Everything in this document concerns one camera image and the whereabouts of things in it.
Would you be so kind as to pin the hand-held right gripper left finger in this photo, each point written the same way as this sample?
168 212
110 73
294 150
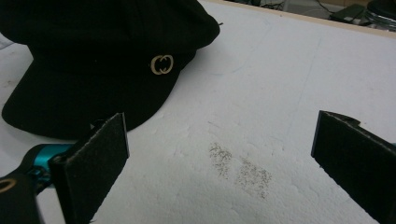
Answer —
90 161

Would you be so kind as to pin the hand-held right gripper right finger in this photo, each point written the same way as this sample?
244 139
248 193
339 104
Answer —
358 161

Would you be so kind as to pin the black cap with gold emblem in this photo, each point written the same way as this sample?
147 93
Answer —
93 62

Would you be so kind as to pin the flat black device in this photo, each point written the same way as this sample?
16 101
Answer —
348 12

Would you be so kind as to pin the round dark object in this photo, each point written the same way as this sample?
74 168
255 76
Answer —
383 7

